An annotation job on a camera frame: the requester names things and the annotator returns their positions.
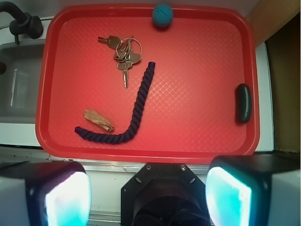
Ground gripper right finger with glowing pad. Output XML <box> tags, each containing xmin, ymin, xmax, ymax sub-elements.
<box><xmin>206</xmin><ymin>155</ymin><xmax>301</xmax><ymax>226</ymax></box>

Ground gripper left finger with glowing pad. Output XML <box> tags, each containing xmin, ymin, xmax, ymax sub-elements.
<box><xmin>0</xmin><ymin>161</ymin><xmax>92</xmax><ymax>226</ymax></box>

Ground blue textured ball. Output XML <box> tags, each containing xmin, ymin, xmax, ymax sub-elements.
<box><xmin>152</xmin><ymin>4</ymin><xmax>174</xmax><ymax>28</ymax></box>

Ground black oblong stone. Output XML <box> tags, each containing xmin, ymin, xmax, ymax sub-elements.
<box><xmin>236</xmin><ymin>83</ymin><xmax>252</xmax><ymax>124</ymax></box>

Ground grey sink basin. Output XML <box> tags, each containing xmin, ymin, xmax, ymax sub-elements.
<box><xmin>0</xmin><ymin>39</ymin><xmax>45</xmax><ymax>124</ymax></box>

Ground red plastic tray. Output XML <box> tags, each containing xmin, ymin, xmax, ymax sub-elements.
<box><xmin>36</xmin><ymin>4</ymin><xmax>260</xmax><ymax>164</ymax></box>

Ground bunch of metal keys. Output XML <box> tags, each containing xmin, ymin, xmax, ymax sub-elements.
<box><xmin>98</xmin><ymin>35</ymin><xmax>143</xmax><ymax>89</ymax></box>

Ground black faucet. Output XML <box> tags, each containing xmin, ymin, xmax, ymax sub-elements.
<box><xmin>0</xmin><ymin>1</ymin><xmax>44</xmax><ymax>45</ymax></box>

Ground dark purple twisted rope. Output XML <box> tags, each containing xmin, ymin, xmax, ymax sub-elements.
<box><xmin>74</xmin><ymin>61</ymin><xmax>157</xmax><ymax>145</ymax></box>

